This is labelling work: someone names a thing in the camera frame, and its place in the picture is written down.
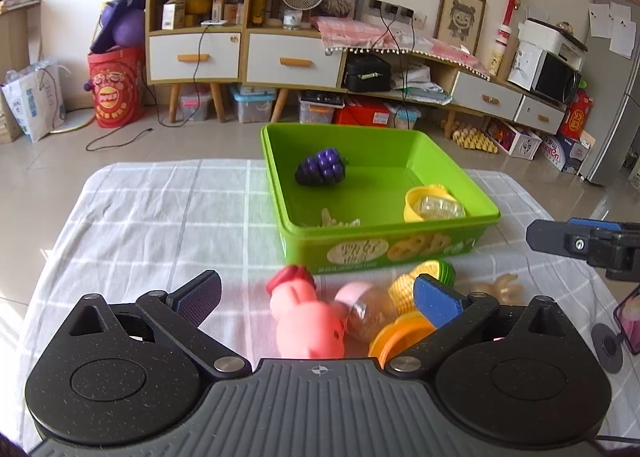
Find clear capsule pink cap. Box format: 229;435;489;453
334;281;398;343

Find yellow plastic toy pot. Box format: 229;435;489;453
404;184;466;223

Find pink rubber pig toy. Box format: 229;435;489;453
266;265;345;359

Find white dried starfish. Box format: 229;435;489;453
300;208;361;229

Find purple plastic grapes toy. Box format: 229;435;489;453
295;148;347;186

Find yellow plastic corn toy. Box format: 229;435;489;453
388;260;456;315

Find beige rubber octopus toy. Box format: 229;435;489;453
471;273;523;305

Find grey checked tablecloth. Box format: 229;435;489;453
24;159;616;456

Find silver refrigerator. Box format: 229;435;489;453
579;0;639;186

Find green plastic storage box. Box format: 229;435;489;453
260;122;500;274

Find low white drawer unit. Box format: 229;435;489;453
451;72;564;134

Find red printed bucket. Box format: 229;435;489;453
87;48;145;129

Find black bag on shelf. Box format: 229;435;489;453
343;53;392;93

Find framed cartoon girl picture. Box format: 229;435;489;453
434;0;486;54

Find white paper shopping bag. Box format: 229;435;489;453
2;58;66;143

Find wooden cabinet with drawers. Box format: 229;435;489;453
145;0;346;120

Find purple plush toy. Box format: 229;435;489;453
90;0;145;54

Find pink lace cloth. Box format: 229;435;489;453
311;16;490;80

